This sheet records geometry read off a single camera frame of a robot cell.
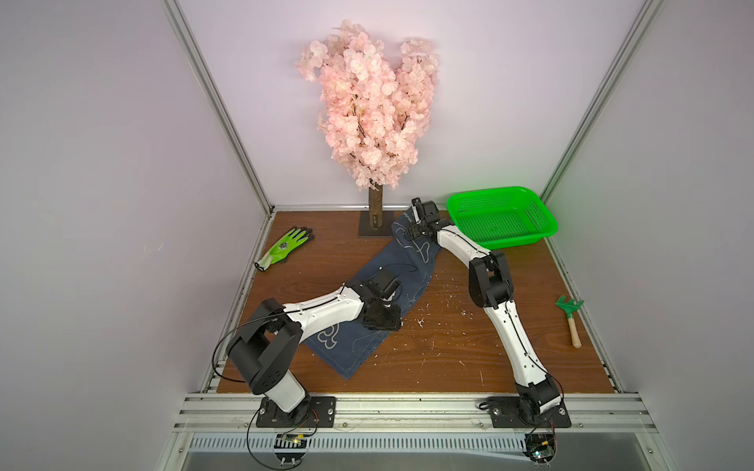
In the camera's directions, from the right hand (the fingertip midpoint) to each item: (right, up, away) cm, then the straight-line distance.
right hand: (424, 218), depth 113 cm
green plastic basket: (+32, 0, +5) cm, 33 cm away
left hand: (-11, -34, -28) cm, 45 cm away
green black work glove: (-53, -11, -6) cm, 55 cm away
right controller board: (+23, -59, -43) cm, 76 cm away
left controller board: (-39, -60, -41) cm, 83 cm away
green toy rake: (+45, -30, -20) cm, 58 cm away
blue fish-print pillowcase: (-5, -15, -10) cm, 19 cm away
